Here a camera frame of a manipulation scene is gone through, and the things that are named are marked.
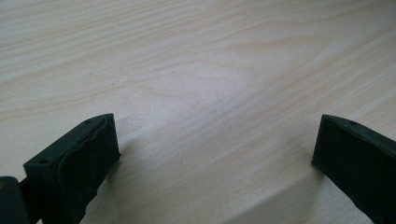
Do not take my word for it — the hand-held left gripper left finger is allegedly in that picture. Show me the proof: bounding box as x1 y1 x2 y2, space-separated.
22 113 122 224

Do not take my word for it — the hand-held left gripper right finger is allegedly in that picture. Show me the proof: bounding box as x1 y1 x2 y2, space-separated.
311 114 396 224

